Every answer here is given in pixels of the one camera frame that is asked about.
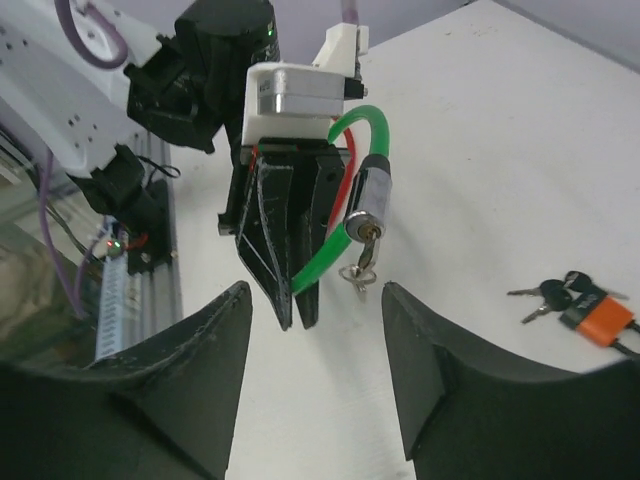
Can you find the green cable lock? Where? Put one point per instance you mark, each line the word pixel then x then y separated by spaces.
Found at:
pixel 368 203

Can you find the keys of orange padlock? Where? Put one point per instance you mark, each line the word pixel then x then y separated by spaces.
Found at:
pixel 556 293

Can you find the silver keys of green lock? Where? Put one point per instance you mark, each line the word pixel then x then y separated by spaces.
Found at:
pixel 362 273

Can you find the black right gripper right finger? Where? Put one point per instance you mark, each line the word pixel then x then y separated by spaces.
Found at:
pixel 469 409

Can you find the aluminium mounting rail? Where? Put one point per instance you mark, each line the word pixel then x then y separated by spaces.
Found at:
pixel 162 305

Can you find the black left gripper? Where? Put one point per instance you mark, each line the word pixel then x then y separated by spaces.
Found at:
pixel 304 182

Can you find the orange black padlock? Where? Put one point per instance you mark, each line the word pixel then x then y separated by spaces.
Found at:
pixel 599 318

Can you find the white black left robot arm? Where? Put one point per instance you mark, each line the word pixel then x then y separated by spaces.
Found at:
pixel 85 76

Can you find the red cable lock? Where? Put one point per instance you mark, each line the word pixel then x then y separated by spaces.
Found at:
pixel 349 172

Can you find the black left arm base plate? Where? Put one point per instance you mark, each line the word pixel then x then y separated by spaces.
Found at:
pixel 150 242

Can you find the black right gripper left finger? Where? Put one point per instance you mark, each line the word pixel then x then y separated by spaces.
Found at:
pixel 165 408

